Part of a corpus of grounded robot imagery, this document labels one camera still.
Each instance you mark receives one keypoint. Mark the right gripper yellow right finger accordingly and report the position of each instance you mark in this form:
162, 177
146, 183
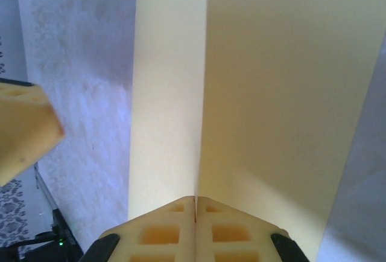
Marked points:
235, 235

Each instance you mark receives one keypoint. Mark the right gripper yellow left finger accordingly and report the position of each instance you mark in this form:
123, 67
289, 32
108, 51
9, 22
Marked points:
156, 235

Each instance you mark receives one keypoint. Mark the yellow cloth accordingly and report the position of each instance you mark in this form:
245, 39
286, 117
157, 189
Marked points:
271, 93

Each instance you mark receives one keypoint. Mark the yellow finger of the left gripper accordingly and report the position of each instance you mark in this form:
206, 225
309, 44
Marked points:
24, 129

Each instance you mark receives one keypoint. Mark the aluminium side frame rail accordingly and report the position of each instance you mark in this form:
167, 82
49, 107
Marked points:
45, 186

